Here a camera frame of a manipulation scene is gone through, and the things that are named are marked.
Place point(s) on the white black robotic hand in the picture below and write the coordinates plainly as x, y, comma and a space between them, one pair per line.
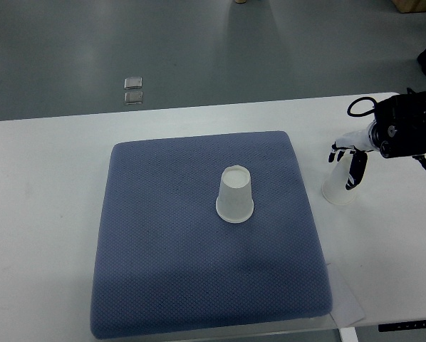
357, 144

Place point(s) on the white paper cup on mat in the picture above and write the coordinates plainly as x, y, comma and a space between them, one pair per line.
234, 203

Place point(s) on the black table control panel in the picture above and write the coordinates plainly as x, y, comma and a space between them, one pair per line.
402, 326

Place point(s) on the blue textured cushion mat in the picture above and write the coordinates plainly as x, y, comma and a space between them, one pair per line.
166, 261

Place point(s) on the wooden box top right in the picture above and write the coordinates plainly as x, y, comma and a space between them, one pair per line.
410, 6

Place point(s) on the white paper cup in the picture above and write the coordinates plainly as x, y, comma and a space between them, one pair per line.
234, 203
334, 187

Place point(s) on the upper metal floor plate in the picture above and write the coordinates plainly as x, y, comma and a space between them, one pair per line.
134, 82

